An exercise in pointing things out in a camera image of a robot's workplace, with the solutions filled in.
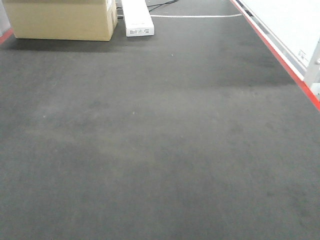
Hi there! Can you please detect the white machine side panel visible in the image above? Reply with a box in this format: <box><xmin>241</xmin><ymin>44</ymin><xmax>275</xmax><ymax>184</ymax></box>
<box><xmin>240</xmin><ymin>0</ymin><xmax>320</xmax><ymax>98</ymax></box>

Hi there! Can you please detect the cardboard box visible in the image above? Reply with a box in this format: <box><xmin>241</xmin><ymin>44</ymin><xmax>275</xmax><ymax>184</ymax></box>
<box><xmin>2</xmin><ymin>0</ymin><xmax>118</xmax><ymax>42</ymax></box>

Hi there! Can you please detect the white long carton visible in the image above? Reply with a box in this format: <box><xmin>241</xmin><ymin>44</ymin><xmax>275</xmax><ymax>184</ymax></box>
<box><xmin>121</xmin><ymin>0</ymin><xmax>155</xmax><ymax>37</ymax></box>

